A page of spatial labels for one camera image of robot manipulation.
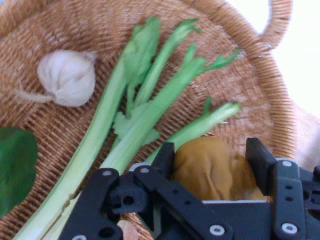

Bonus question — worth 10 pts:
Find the white garlic bulb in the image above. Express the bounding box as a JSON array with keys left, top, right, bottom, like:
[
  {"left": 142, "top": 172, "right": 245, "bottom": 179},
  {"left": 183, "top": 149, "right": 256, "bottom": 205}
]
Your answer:
[{"left": 13, "top": 49, "right": 99, "bottom": 109}]

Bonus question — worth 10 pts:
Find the yellow-brown potato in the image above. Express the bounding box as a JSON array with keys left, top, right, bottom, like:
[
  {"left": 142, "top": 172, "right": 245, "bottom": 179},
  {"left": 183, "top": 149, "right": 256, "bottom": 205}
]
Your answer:
[{"left": 171, "top": 136, "right": 269, "bottom": 202}]

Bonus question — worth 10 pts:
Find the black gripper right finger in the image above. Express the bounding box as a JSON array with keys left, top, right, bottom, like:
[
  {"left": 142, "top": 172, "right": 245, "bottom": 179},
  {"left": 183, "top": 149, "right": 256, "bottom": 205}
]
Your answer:
[{"left": 245, "top": 137, "right": 320, "bottom": 240}]

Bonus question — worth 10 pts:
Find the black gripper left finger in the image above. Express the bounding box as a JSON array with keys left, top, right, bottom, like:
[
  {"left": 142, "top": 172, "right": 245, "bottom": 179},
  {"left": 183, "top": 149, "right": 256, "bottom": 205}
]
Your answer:
[{"left": 59, "top": 141, "right": 235, "bottom": 240}]

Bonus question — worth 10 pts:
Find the woven wicker basket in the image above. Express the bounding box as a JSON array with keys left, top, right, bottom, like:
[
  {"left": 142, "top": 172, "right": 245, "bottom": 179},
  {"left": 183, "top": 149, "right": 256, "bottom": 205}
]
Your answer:
[{"left": 0, "top": 0, "right": 304, "bottom": 240}]

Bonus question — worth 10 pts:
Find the green celery bunch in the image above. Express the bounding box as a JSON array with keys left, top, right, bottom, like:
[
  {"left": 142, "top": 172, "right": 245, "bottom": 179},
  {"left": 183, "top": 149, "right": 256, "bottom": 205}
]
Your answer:
[{"left": 12, "top": 16, "right": 244, "bottom": 240}]

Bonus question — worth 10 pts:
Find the dark green leaf vegetable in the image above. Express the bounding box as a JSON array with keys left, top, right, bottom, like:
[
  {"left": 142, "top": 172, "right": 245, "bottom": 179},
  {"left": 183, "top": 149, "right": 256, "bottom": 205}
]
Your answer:
[{"left": 0, "top": 126, "right": 40, "bottom": 219}]

